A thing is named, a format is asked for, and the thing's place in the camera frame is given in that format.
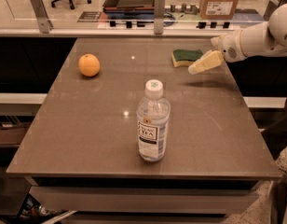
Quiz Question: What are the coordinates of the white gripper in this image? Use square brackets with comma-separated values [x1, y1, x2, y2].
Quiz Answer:
[188, 30, 246, 75]

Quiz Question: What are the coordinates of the green and yellow sponge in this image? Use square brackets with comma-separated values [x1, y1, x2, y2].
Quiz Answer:
[171, 49, 203, 67]

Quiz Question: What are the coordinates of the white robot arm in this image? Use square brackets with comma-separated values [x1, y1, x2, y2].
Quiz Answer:
[188, 4, 287, 75]

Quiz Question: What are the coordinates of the brown cardboard box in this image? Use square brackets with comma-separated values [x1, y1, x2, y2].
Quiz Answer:
[199, 0, 239, 20]

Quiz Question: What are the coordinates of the clear tea bottle white cap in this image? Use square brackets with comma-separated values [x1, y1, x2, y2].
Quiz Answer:
[136, 79, 171, 161]

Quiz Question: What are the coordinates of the orange fruit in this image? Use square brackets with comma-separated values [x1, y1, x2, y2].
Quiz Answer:
[78, 54, 101, 77]

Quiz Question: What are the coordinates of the middle metal glass bracket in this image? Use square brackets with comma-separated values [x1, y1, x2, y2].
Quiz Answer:
[154, 0, 165, 35]

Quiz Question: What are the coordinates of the left metal glass bracket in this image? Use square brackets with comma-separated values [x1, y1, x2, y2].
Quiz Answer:
[30, 0, 52, 34]

